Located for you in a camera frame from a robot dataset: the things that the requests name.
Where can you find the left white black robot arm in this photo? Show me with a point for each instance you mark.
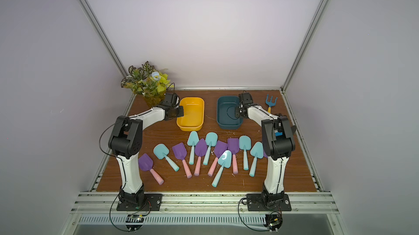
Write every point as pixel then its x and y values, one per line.
pixel 126 140

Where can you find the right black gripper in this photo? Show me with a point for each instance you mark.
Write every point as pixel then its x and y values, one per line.
pixel 239 111

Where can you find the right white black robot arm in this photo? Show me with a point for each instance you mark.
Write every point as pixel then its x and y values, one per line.
pixel 278 144

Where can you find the right circuit board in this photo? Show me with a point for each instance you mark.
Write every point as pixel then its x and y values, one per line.
pixel 273 221

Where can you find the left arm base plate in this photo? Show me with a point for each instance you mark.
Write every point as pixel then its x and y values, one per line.
pixel 139 202

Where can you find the blue grey garden glove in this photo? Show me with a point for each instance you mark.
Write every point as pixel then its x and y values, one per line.
pixel 284 127

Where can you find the teal shovel eleventh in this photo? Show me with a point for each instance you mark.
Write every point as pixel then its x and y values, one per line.
pixel 257 152

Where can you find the circuit board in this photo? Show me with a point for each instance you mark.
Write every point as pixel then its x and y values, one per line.
pixel 273 221
pixel 133 222

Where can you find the dark teal storage box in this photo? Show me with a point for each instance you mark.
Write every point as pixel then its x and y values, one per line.
pixel 226 115

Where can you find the potted green plant vase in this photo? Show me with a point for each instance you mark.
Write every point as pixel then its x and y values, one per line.
pixel 148 82

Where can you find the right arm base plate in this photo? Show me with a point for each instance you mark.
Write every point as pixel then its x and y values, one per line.
pixel 262 202

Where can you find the teal shovel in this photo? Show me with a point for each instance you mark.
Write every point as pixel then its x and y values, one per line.
pixel 245 145
pixel 192 141
pixel 225 162
pixel 162 152
pixel 211 140

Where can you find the yellow plastic storage box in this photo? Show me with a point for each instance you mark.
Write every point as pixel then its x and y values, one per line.
pixel 194 111

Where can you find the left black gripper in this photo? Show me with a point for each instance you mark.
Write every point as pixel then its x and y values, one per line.
pixel 178 112

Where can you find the left circuit board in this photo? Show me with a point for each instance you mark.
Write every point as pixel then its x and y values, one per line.
pixel 133 222

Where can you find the aluminium front rail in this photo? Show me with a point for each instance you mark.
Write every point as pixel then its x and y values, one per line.
pixel 206 202

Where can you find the blue yellow garden rake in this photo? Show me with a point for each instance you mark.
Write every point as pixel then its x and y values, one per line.
pixel 271 102

